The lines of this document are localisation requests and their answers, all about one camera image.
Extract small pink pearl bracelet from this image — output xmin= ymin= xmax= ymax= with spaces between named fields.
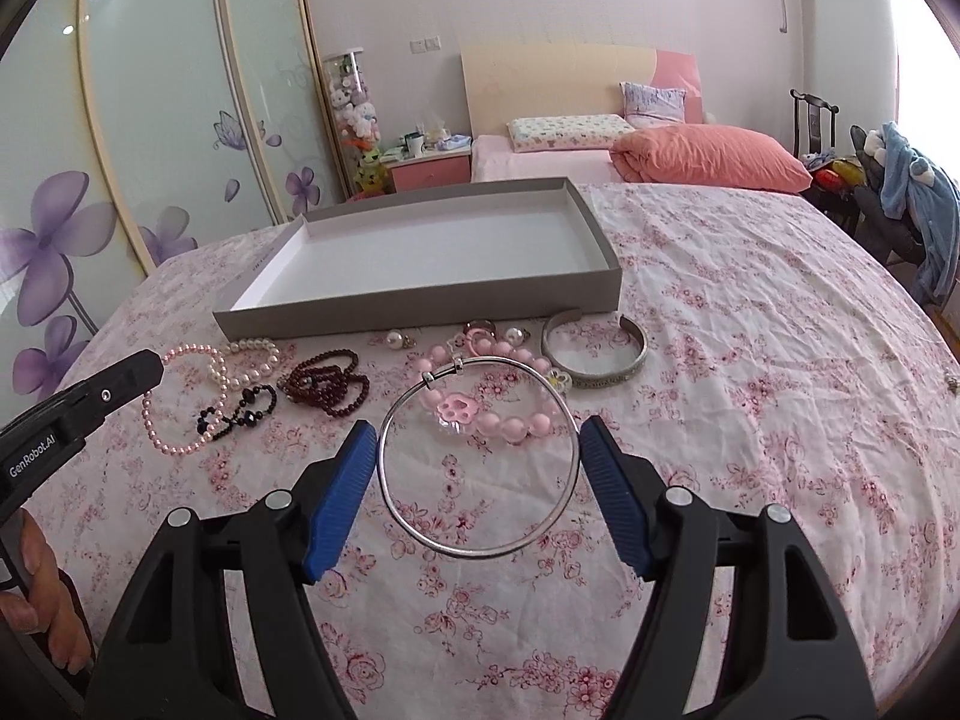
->
xmin=140 ymin=343 xmax=226 ymax=458

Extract wide silver cuff bracelet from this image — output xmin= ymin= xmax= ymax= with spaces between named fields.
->
xmin=540 ymin=307 xmax=650 ymax=392

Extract black bead bracelet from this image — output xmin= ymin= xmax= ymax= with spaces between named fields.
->
xmin=195 ymin=383 xmax=280 ymax=444

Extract thin silver bangle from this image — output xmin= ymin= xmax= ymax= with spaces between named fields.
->
xmin=374 ymin=343 xmax=579 ymax=561

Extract person's left hand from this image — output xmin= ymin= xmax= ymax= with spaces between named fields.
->
xmin=2 ymin=511 xmax=93 ymax=674

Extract pink floral bedsheet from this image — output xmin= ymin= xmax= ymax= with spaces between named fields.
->
xmin=28 ymin=185 xmax=958 ymax=718

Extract grey cardboard tray box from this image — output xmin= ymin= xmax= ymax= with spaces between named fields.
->
xmin=213 ymin=177 xmax=622 ymax=340

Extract sliding wardrobe with flower print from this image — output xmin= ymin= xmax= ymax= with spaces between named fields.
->
xmin=2 ymin=0 xmax=345 ymax=413

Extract folded salmon duvet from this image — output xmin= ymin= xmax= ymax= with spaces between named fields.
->
xmin=610 ymin=124 xmax=812 ymax=193

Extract pink bed mattress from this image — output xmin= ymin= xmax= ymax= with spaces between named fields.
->
xmin=472 ymin=135 xmax=622 ymax=185

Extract floral white pillow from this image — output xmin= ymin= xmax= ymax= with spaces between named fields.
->
xmin=506 ymin=114 xmax=633 ymax=153

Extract pink bedside table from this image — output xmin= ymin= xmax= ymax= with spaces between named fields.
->
xmin=387 ymin=146 xmax=472 ymax=192

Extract lilac patterned pillow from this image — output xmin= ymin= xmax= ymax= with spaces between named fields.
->
xmin=620 ymin=82 xmax=686 ymax=124

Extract white mug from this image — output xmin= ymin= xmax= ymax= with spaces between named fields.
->
xmin=405 ymin=133 xmax=425 ymax=158

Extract clear tube of plush toys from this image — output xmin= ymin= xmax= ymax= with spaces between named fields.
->
xmin=322 ymin=49 xmax=386 ymax=199

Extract cream pink headboard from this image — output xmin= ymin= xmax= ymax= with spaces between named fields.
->
xmin=460 ymin=43 xmax=706 ymax=143

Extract dark wooden chair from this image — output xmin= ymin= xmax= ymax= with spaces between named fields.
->
xmin=789 ymin=88 xmax=839 ymax=158

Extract large pink bead necklace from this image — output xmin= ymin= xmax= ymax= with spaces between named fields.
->
xmin=415 ymin=328 xmax=576 ymax=446

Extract dark red bead bracelet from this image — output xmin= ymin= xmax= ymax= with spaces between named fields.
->
xmin=278 ymin=347 xmax=373 ymax=419

